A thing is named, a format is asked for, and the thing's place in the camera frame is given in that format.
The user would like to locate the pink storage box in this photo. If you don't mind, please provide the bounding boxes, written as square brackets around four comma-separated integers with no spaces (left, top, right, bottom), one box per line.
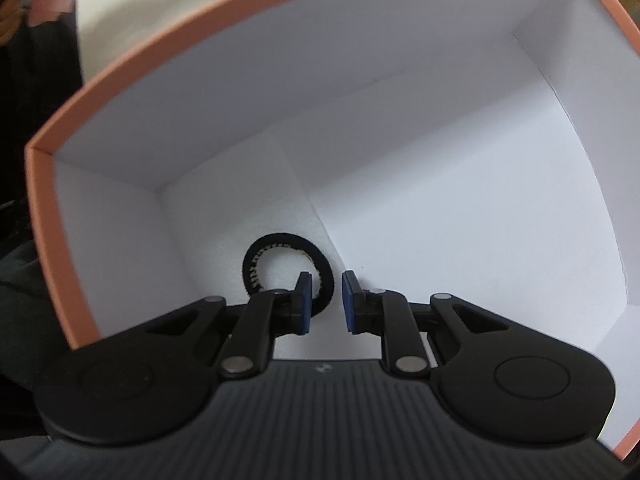
[26,0,639,453]

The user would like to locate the black strap ring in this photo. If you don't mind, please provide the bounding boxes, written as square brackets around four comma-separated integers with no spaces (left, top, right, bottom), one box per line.
[241,232,335,322]

